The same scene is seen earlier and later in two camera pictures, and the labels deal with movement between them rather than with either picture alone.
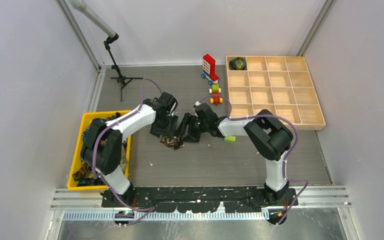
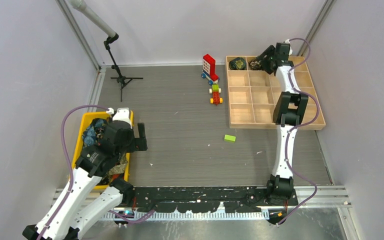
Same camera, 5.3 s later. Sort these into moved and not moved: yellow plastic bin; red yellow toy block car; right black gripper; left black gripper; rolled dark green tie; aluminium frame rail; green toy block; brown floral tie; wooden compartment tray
Moved: brown floral tie; right black gripper; left black gripper
Not moved: aluminium frame rail; rolled dark green tie; red yellow toy block car; yellow plastic bin; green toy block; wooden compartment tray
